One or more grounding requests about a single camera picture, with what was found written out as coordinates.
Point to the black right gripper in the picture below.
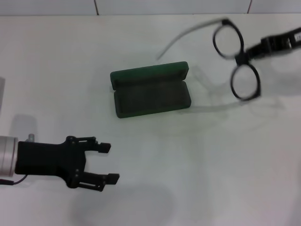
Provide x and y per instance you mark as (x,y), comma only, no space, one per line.
(277,42)

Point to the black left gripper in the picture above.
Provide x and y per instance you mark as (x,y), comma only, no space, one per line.
(47,157)

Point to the black glasses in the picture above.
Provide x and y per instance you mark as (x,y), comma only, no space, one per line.
(227,23)

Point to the green glasses case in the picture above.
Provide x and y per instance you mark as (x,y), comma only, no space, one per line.
(150,96)

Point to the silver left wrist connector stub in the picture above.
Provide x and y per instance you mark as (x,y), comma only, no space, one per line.
(31,137)

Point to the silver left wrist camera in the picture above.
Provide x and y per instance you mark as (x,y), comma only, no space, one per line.
(2,94)

